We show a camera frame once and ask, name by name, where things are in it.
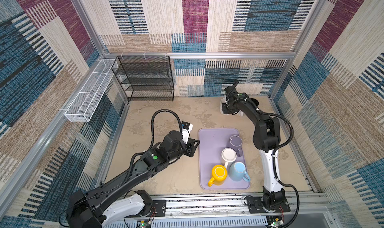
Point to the black wire shelf rack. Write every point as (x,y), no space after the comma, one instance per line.
(145,78)

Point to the white tall mug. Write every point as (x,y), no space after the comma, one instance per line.
(223,107)

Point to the white mug dark rim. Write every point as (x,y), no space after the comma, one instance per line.
(228,157)

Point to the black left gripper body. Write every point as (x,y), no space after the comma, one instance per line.
(187,149)

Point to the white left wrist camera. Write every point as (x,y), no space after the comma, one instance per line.
(186,129)

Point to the purple mug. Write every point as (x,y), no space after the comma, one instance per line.
(235,143)

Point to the light blue mug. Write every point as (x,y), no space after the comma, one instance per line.
(238,172)

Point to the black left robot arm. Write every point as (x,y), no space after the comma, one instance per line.
(104,205)

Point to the white wire mesh basket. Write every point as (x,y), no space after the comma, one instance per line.
(89,97)

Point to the lavender plastic tray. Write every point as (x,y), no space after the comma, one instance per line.
(212,143)

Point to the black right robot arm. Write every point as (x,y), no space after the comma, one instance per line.
(266,139)

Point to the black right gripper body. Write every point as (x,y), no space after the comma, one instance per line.
(228,109)

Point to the black mug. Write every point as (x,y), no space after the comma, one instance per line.
(255,101)

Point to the yellow mug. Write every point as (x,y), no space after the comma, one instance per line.
(219,175)

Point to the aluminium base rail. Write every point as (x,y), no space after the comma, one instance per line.
(230,211)

